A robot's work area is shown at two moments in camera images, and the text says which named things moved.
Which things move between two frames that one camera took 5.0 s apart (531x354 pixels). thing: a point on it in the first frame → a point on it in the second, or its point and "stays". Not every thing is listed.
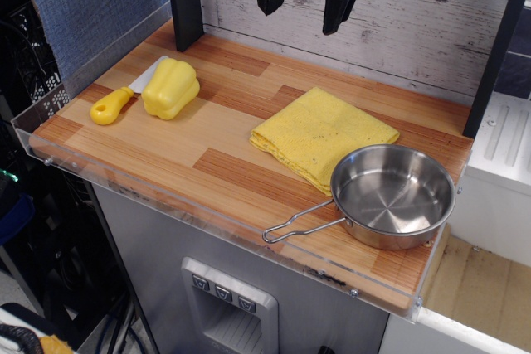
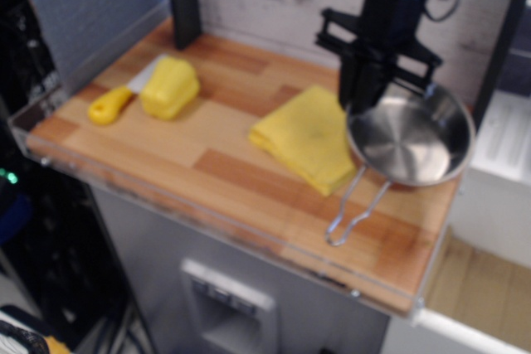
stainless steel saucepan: x=392 y=196 → x=420 y=135
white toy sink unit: x=492 y=203 stays
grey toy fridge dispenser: x=234 y=317 stays
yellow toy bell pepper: x=170 y=88 stays
